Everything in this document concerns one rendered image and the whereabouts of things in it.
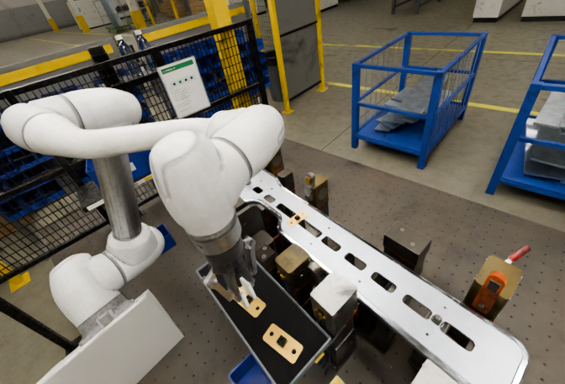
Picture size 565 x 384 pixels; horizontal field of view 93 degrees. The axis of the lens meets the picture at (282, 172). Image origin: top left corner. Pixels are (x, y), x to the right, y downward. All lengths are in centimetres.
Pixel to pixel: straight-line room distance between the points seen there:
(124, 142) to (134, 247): 63
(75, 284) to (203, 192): 86
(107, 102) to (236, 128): 52
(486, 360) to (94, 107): 116
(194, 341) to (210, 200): 92
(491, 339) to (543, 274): 63
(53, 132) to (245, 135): 43
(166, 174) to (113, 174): 64
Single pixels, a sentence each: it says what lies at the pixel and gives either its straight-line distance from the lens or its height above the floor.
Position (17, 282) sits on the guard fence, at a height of 3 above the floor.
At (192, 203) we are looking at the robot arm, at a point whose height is 154.
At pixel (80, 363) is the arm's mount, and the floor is 98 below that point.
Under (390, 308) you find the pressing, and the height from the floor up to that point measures 100.
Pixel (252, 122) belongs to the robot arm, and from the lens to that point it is 49.
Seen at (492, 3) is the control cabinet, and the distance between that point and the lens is 852.
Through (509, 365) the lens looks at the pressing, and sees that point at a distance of 90.
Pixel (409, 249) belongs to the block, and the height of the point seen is 103.
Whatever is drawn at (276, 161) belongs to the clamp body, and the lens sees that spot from 139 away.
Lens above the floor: 178
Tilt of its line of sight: 37 degrees down
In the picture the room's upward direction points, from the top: 11 degrees counter-clockwise
